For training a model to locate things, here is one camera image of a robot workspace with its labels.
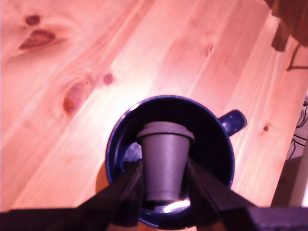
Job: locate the grey coffee capsule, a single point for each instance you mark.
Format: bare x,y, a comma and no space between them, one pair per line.
163,163

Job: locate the dark blue printed mug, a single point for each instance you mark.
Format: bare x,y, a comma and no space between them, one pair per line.
209,144

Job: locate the white black patterned fabric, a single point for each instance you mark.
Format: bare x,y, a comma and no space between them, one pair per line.
302,125

